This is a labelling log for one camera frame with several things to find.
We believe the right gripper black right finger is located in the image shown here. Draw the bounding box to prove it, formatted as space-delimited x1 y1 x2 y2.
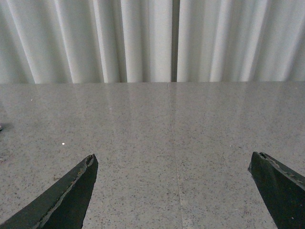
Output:
248 152 305 229

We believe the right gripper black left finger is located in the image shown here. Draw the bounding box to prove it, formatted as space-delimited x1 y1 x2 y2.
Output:
0 154 98 229

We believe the white pleated curtain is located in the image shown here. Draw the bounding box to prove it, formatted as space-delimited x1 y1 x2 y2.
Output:
0 0 305 84

